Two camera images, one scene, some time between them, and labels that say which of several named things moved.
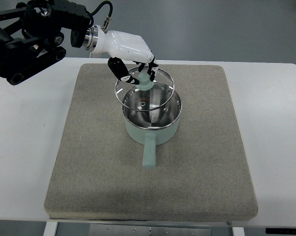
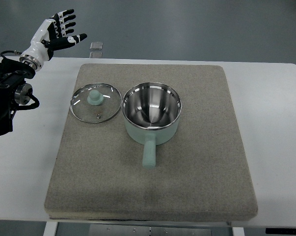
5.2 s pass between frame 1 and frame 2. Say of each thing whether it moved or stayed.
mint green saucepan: stayed
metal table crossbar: stayed
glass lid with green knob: moved
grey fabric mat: stayed
